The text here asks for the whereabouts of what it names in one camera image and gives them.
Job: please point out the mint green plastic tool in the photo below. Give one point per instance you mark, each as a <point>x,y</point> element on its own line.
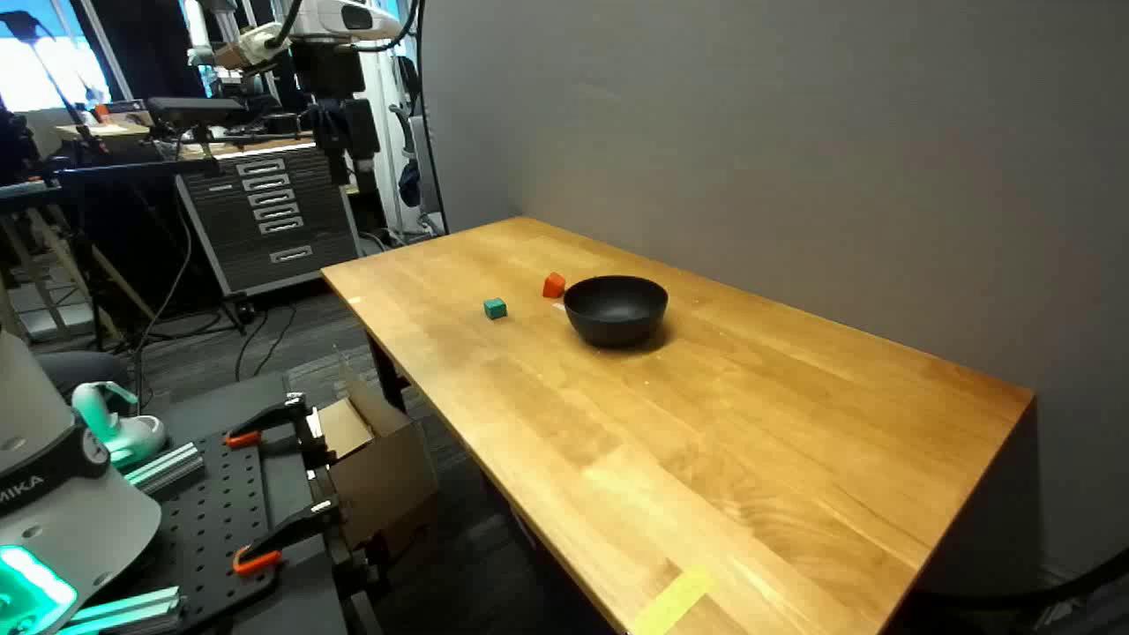
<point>110,423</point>

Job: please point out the operator dark trouser leg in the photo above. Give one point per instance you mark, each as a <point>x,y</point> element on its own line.
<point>84,370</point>

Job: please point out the bright lit screen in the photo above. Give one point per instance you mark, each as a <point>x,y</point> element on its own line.
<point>49,70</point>

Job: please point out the black bowl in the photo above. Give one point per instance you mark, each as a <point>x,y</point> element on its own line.
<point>615,320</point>

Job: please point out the cardboard box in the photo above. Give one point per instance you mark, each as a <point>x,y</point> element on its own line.
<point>377,470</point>

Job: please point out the black side desk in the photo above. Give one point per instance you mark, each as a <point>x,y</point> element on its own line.
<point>118,169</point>

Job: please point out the green block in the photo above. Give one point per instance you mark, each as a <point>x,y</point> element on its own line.
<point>497,307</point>

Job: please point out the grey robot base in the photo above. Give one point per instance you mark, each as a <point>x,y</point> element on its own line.
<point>57,516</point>

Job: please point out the black perforated breadboard plate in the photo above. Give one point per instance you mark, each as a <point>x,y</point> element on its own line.
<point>212,508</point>

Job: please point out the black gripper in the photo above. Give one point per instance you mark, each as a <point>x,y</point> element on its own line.
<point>331,69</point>

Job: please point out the aluminium extrusion bar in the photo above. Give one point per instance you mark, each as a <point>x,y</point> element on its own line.
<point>163,468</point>
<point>126,611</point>

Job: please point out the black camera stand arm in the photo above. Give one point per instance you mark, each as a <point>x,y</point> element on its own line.
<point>65,93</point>

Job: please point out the yellow tape strip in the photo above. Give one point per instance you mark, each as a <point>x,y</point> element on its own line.
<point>672,599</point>

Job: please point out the orange block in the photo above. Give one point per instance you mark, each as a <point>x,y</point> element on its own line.
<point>551,282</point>

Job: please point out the black cabinet white labels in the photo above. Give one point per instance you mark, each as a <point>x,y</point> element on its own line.
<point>267,215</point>

